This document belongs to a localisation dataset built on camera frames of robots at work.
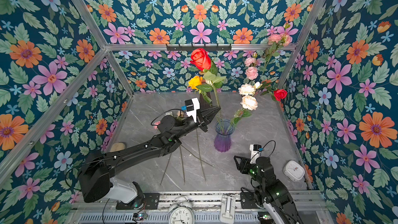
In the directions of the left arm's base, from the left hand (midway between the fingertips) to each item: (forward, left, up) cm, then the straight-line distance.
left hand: (220, 104), depth 55 cm
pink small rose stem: (+19, +38, -42) cm, 60 cm away
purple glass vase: (+6, -4, -28) cm, 29 cm away
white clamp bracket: (-28, -3, -42) cm, 51 cm away
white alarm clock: (-28, +18, -40) cm, 52 cm away
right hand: (-7, -9, -35) cm, 37 cm away
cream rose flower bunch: (+6, -12, -14) cm, 20 cm away
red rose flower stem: (+11, -28, -8) cm, 31 cm away
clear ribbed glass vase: (+8, -14, -8) cm, 18 cm away
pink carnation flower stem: (+33, -22, -12) cm, 42 cm away
